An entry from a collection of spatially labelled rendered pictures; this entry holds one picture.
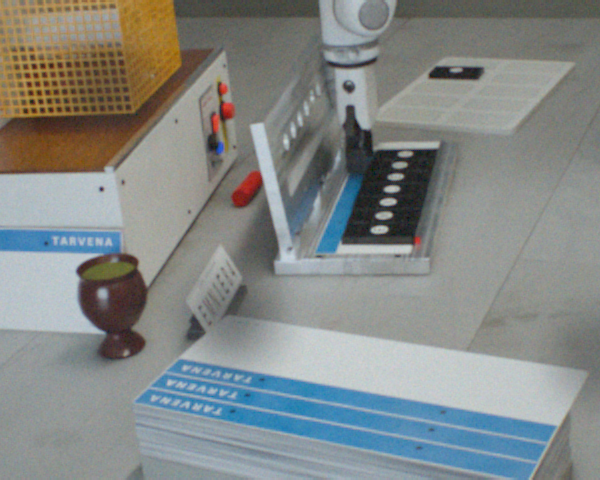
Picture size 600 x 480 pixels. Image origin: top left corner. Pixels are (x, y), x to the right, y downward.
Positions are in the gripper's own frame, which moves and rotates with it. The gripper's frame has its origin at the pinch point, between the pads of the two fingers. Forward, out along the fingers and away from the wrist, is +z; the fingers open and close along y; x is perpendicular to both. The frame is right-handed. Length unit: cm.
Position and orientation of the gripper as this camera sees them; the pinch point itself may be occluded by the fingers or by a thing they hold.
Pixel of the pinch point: (359, 154)
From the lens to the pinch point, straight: 192.3
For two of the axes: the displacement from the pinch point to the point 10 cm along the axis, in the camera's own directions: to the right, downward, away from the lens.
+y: 1.9, -4.1, 8.9
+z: 0.9, 9.1, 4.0
